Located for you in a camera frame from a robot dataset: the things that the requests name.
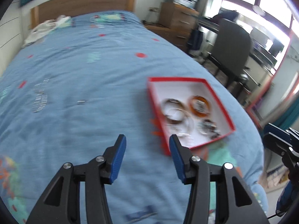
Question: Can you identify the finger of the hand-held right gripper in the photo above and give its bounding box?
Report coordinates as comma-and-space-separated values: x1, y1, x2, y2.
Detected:
264, 123, 299, 145
263, 133, 292, 159

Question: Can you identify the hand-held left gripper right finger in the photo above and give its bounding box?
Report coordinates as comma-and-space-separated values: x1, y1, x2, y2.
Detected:
169, 134, 270, 224

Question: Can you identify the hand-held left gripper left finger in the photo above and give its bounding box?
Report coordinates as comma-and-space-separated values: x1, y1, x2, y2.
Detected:
27, 134, 127, 224

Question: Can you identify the dark beaded bracelet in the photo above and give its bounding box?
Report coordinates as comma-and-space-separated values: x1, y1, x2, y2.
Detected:
198, 119, 221, 139

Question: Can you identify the red cardboard box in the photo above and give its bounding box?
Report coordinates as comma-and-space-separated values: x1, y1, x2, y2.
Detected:
147, 77, 236, 156

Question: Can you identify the person's right hand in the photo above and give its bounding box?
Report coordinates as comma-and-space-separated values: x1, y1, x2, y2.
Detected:
276, 181, 293, 212

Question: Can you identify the brown grey bangle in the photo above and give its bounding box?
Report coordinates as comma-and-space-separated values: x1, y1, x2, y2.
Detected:
161, 98, 186, 125

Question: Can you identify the amber bangle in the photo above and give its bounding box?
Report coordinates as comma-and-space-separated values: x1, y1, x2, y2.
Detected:
187, 95, 213, 117

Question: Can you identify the computer monitor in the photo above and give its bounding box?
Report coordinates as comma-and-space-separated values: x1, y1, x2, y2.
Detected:
268, 38, 288, 59

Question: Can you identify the blue printed blanket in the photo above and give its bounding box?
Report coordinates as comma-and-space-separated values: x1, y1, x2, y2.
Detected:
0, 10, 267, 224

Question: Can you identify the dark office chair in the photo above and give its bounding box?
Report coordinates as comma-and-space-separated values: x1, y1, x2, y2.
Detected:
201, 18, 253, 99

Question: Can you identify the grey bag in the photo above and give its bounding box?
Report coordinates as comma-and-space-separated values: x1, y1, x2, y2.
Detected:
186, 29, 204, 57

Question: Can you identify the glass desk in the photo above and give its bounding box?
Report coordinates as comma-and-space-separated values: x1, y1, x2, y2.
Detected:
197, 16, 222, 32

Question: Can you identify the low wooden nightstand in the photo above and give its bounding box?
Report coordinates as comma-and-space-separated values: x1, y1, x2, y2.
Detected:
142, 21, 179, 44

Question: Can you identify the wooden drawer chest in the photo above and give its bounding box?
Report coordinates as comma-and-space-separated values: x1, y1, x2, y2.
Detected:
160, 2, 200, 52

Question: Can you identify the white garment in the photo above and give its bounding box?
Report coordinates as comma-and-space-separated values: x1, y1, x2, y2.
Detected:
23, 15, 72, 45

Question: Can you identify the wooden headboard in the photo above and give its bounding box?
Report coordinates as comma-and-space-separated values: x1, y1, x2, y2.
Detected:
30, 0, 139, 29

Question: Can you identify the white wardrobe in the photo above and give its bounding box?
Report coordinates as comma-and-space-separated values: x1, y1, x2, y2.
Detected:
0, 0, 24, 75

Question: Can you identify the black cable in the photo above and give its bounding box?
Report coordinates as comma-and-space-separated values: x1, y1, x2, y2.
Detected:
266, 211, 284, 221

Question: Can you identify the silver chain necklace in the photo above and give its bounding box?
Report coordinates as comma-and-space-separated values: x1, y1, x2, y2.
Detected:
31, 77, 51, 113

